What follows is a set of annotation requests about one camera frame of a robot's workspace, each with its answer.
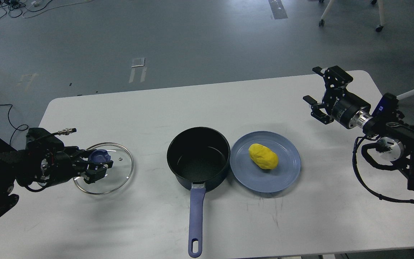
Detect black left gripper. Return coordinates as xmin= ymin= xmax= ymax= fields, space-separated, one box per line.
xmin=47 ymin=146 xmax=114 ymax=186

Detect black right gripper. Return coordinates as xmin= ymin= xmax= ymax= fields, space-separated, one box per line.
xmin=303 ymin=65 xmax=371 ymax=129

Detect dark blue saucepan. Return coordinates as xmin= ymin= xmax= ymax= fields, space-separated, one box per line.
xmin=166 ymin=127 xmax=231 ymax=258

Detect tangled cables top left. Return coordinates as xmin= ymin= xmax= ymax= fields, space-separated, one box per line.
xmin=0 ymin=0 xmax=96 ymax=23

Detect yellow potato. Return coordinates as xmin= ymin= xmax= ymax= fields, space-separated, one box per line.
xmin=248 ymin=143 xmax=279 ymax=169

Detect glass pot lid blue knob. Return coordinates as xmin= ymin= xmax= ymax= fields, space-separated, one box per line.
xmin=73 ymin=142 xmax=134 ymax=195

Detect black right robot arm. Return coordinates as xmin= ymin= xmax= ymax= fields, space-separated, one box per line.
xmin=303 ymin=66 xmax=414 ymax=204

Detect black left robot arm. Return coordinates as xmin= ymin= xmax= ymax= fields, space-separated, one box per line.
xmin=0 ymin=127 xmax=113 ymax=217

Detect blue plate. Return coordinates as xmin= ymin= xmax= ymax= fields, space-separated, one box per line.
xmin=230 ymin=131 xmax=301 ymax=193

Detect black floor cable left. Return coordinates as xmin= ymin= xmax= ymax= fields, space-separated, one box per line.
xmin=0 ymin=81 xmax=29 ymax=146

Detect white chair legs with casters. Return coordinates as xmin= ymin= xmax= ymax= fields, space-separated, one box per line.
xmin=318 ymin=0 xmax=387 ymax=33

